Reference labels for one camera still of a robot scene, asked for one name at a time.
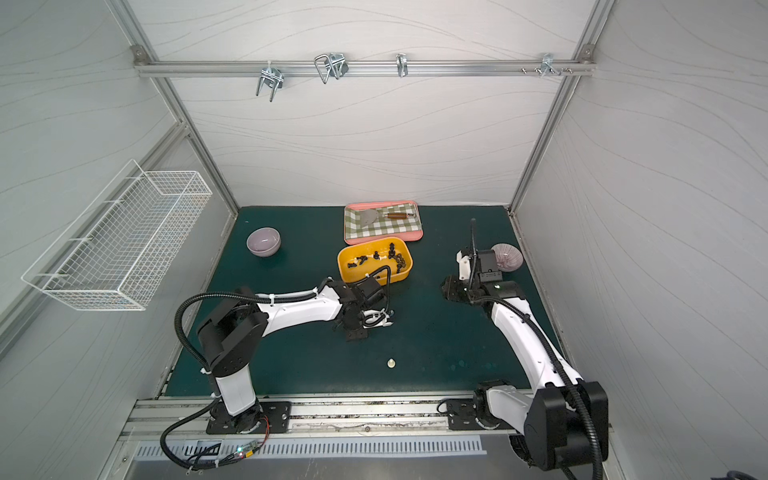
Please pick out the purple bowl left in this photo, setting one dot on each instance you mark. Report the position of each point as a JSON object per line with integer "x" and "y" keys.
{"x": 264, "y": 242}

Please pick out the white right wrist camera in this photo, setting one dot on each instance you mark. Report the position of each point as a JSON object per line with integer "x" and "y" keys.
{"x": 464, "y": 260}

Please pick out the metal hook clamp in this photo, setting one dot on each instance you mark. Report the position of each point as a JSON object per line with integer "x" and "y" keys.
{"x": 401, "y": 65}

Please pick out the pink patterned bowl right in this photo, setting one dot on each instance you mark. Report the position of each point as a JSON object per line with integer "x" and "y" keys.
{"x": 508, "y": 257}

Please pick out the aluminium crossbar rail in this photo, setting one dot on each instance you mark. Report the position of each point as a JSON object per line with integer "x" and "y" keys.
{"x": 357, "y": 68}

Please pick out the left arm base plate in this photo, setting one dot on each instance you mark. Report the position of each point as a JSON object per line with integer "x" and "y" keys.
{"x": 263, "y": 417}

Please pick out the green checkered cloth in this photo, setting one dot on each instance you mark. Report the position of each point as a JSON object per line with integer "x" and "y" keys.
{"x": 384, "y": 222}

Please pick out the metal u-bolt clamp left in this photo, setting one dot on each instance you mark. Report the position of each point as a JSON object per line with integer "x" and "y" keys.
{"x": 271, "y": 79}

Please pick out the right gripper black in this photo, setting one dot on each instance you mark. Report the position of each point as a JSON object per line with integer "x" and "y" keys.
{"x": 454, "y": 289}

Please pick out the white wire basket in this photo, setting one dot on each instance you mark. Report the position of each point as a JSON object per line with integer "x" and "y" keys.
{"x": 114, "y": 255}

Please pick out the metal bracket right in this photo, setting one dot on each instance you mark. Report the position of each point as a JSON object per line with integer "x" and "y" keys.
{"x": 546, "y": 68}

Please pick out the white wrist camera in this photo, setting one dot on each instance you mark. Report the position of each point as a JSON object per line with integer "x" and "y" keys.
{"x": 464, "y": 260}
{"x": 377, "y": 318}

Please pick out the yellow plastic storage box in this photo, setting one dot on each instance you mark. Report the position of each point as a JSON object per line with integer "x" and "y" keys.
{"x": 386, "y": 258}

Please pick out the spatula with wooden handle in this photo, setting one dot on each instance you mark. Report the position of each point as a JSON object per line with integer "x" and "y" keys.
{"x": 369, "y": 216}

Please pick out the metal u-bolt clamp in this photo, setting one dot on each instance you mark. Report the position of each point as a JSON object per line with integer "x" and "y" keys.
{"x": 331, "y": 65}
{"x": 271, "y": 79}

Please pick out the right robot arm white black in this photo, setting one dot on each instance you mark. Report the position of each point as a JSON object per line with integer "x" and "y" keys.
{"x": 563, "y": 422}

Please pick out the pink tray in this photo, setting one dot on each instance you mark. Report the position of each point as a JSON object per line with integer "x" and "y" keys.
{"x": 384, "y": 221}

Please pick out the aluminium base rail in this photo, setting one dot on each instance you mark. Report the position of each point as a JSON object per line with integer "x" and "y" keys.
{"x": 368, "y": 415}

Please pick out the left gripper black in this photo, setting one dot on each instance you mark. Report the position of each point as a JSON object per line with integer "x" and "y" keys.
{"x": 354, "y": 324}

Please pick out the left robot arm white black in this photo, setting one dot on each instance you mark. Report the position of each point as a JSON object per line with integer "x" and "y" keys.
{"x": 222, "y": 331}

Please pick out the metal u-bolt clamp middle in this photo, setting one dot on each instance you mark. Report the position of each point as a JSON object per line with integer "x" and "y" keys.
{"x": 331, "y": 65}

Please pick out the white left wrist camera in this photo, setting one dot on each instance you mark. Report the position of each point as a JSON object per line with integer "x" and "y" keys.
{"x": 377, "y": 318}

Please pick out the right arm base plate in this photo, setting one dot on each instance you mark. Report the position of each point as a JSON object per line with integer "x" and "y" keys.
{"x": 461, "y": 415}

